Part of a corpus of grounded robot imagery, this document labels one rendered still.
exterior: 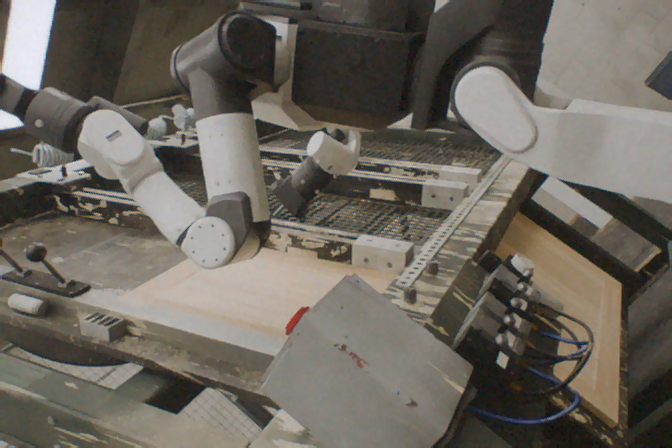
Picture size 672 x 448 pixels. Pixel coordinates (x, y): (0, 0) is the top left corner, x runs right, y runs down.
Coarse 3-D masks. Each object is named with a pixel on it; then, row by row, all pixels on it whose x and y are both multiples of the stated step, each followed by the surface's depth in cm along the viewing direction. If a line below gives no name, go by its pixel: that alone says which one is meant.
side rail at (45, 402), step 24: (0, 360) 91; (0, 384) 85; (24, 384) 85; (48, 384) 85; (72, 384) 85; (0, 408) 87; (24, 408) 85; (48, 408) 81; (72, 408) 80; (96, 408) 80; (120, 408) 80; (144, 408) 80; (0, 432) 89; (24, 432) 87; (48, 432) 84; (72, 432) 81; (96, 432) 78; (120, 432) 76; (144, 432) 75; (168, 432) 75; (192, 432) 75; (216, 432) 75
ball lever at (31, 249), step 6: (30, 246) 106; (36, 246) 107; (42, 246) 107; (30, 252) 106; (36, 252) 106; (42, 252) 107; (30, 258) 106; (36, 258) 107; (42, 258) 107; (48, 264) 110; (54, 270) 112; (60, 276) 113; (60, 282) 114; (66, 282) 114; (72, 282) 115
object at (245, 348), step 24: (0, 288) 121; (24, 288) 118; (72, 312) 113; (120, 312) 107; (144, 312) 107; (168, 312) 107; (144, 336) 106; (168, 336) 103; (192, 336) 100; (216, 336) 99; (240, 336) 99; (264, 336) 99; (240, 360) 97; (264, 360) 95
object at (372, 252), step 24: (48, 168) 178; (72, 192) 167; (96, 192) 167; (96, 216) 164; (120, 216) 160; (144, 216) 156; (288, 240) 138; (312, 240) 135; (336, 240) 132; (360, 240) 131; (384, 240) 131; (360, 264) 131; (384, 264) 128
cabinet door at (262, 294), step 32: (256, 256) 137; (288, 256) 136; (160, 288) 121; (192, 288) 121; (224, 288) 121; (256, 288) 121; (288, 288) 121; (320, 288) 121; (384, 288) 121; (224, 320) 108; (256, 320) 109; (288, 320) 109
